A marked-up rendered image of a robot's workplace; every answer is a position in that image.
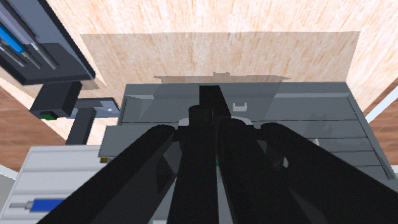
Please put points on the grey tool chest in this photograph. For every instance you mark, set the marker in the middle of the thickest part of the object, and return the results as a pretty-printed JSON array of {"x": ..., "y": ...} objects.
[{"x": 326, "y": 113}]

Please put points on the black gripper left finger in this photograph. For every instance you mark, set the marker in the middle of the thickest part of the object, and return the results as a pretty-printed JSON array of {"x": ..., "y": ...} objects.
[{"x": 130, "y": 188}]

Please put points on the blue-handled tool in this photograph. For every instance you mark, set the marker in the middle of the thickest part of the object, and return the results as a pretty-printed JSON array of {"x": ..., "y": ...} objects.
[{"x": 14, "y": 43}]

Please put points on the grey status board with lamps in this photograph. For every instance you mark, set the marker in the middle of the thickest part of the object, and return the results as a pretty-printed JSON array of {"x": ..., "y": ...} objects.
[{"x": 49, "y": 174}]

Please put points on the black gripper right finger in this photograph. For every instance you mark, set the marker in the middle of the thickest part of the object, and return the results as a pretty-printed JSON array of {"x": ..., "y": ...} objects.
[{"x": 319, "y": 187}]

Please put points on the hex screwdriver with red band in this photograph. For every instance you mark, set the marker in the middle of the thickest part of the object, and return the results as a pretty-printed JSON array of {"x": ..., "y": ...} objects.
[{"x": 19, "y": 28}]

